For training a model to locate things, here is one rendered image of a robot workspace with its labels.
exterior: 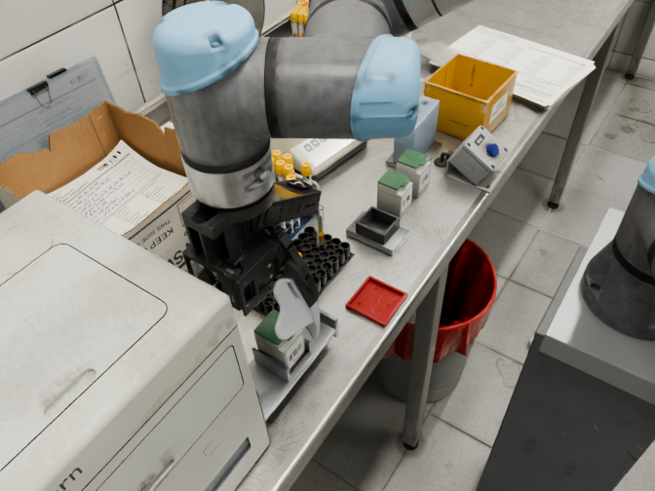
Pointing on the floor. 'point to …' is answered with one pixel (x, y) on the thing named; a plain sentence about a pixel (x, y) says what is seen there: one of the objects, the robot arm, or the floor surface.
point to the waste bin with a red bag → (478, 273)
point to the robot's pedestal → (565, 424)
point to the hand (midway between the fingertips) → (272, 306)
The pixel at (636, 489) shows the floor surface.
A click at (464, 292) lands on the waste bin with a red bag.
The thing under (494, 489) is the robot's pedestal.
